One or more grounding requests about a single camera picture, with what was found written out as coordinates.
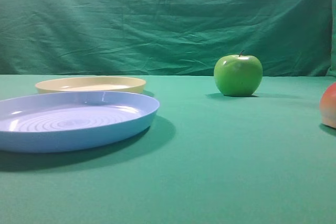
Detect round red-yellow bread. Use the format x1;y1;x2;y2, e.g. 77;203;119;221
319;82;336;128

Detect yellow plastic plate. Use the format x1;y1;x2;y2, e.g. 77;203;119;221
35;76;146;94

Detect blue plastic plate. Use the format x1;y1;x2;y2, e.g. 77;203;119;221
1;91;160;153

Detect green table cloth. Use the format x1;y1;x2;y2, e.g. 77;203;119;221
1;76;335;223

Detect green apple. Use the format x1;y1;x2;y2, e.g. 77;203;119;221
214;53;263;97

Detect green backdrop cloth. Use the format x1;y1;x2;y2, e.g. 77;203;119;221
1;0;335;77

